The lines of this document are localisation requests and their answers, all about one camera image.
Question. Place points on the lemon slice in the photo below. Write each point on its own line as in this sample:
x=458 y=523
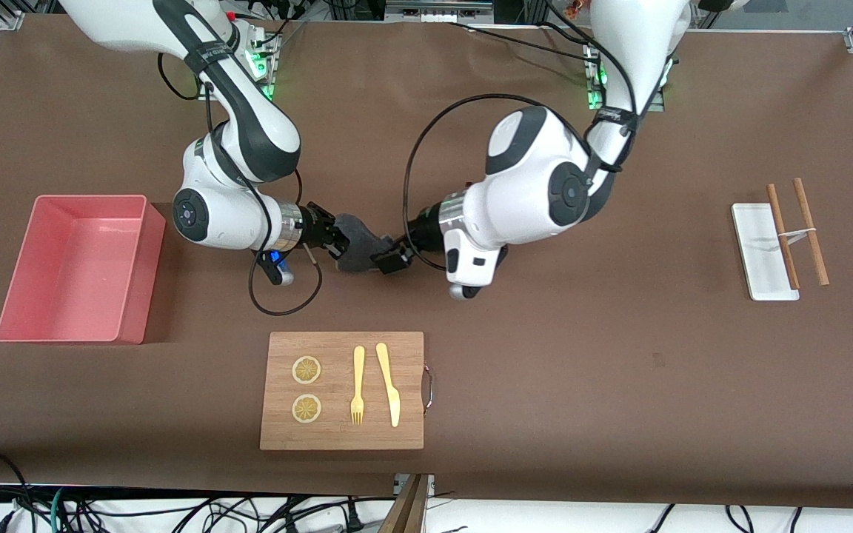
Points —
x=306 y=370
x=306 y=409

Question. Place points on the dark grey cloth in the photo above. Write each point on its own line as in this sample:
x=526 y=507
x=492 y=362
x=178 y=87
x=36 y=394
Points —
x=363 y=248

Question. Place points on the black power plug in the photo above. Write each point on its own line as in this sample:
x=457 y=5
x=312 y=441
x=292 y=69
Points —
x=353 y=518

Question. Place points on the aluminium frame rail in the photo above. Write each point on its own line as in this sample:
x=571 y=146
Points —
x=437 y=9

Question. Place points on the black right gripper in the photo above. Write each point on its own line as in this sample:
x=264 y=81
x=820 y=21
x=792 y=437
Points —
x=315 y=225

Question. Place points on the white rectangular tray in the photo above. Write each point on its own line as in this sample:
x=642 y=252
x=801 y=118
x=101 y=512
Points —
x=756 y=252

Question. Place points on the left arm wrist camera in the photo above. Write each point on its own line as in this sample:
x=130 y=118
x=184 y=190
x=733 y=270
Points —
x=465 y=291

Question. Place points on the metal table edge bracket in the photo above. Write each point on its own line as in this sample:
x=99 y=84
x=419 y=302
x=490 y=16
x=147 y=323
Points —
x=430 y=483

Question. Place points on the brown table cover sheet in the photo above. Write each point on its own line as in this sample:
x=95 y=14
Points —
x=619 y=333

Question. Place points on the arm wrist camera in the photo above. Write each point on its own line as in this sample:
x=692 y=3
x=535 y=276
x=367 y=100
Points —
x=465 y=291
x=278 y=268

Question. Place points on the wooden cutting board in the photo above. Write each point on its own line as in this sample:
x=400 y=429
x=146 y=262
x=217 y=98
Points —
x=338 y=437

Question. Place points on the yellow plastic knife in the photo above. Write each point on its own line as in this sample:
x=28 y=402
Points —
x=391 y=392

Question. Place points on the yellow plastic fork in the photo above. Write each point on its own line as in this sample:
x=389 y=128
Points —
x=358 y=370

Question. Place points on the wooden plank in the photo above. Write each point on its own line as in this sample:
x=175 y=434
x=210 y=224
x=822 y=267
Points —
x=404 y=511

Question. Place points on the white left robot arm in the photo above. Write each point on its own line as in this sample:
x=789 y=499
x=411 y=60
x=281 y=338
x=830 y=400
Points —
x=537 y=185

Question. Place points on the thin white chopstick band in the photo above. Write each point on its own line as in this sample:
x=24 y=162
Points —
x=797 y=235

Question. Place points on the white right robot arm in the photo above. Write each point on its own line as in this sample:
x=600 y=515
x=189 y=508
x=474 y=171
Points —
x=249 y=133

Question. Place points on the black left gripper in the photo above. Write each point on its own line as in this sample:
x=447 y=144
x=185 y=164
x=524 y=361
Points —
x=421 y=231

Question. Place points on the brown wooden chopstick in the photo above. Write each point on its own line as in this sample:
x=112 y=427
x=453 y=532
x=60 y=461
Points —
x=782 y=233
x=810 y=229

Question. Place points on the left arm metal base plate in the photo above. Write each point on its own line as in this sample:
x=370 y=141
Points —
x=594 y=100

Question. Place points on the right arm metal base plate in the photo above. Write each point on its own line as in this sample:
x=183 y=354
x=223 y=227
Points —
x=269 y=81

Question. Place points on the pink plastic bin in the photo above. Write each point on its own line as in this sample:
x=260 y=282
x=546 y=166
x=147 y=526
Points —
x=71 y=281

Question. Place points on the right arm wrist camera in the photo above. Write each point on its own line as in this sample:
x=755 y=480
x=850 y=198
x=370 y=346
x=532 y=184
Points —
x=278 y=268

